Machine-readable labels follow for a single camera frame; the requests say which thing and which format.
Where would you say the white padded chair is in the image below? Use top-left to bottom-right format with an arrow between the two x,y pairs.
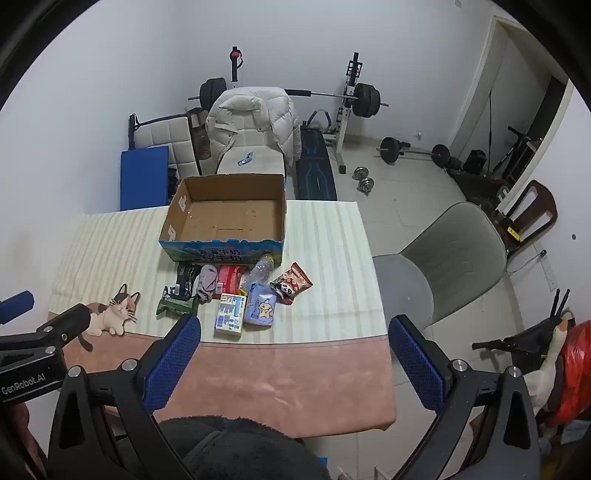
209,87 -> 302,177

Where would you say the white goose plush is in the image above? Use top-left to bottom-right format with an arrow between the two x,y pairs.
524,318 -> 568,415

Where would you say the yellow blue tissue box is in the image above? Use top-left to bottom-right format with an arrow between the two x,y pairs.
214,293 -> 246,336

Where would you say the small blue packet on chair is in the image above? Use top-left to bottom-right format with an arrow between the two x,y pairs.
238,152 -> 253,166

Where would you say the barbell on floor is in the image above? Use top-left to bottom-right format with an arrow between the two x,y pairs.
377,137 -> 451,168

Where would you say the black blue weight bench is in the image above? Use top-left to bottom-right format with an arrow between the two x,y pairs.
295,128 -> 338,201

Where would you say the black fleece sleeve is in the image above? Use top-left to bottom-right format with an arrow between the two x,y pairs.
159,416 -> 329,479

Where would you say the blue bear tissue pack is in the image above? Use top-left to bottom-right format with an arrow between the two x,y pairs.
243,283 -> 277,327

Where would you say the open cardboard box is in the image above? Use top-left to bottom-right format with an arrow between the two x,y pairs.
159,173 -> 287,266

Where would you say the white puffer jacket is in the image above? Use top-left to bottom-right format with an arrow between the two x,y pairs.
205,85 -> 303,168

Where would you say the barbell on rack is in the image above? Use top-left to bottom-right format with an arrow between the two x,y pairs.
188,77 -> 389,118

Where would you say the brown wooden chair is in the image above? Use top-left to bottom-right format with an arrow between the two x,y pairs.
493,180 -> 558,259

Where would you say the green wet wipes pack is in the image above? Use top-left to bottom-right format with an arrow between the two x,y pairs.
155,285 -> 198,317

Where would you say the purple grey cloth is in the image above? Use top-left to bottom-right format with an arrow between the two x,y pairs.
193,264 -> 218,303

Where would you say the white barbell rack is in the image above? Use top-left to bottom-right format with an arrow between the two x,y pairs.
324,52 -> 363,174

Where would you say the black striped packet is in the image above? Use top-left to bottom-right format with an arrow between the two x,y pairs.
176,262 -> 201,298

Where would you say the grey upholstered chair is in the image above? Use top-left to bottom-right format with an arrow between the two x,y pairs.
374,202 -> 507,331

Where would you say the clear plastic bottle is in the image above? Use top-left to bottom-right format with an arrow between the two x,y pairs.
239,253 -> 274,295

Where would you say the blue foam mat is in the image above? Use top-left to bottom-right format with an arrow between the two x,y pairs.
119,146 -> 168,211

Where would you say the folded white quilted chair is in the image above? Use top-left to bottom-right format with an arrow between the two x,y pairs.
127,113 -> 201,179

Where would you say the black scooter handlebar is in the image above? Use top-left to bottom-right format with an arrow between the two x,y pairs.
472,289 -> 570,374

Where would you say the cat picture on mat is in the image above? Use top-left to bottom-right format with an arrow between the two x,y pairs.
78,284 -> 141,352

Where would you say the orange panda snack bag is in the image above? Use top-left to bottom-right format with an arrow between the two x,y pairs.
270,262 -> 312,305

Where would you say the red snack packet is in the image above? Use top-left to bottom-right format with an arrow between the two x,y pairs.
214,265 -> 247,297

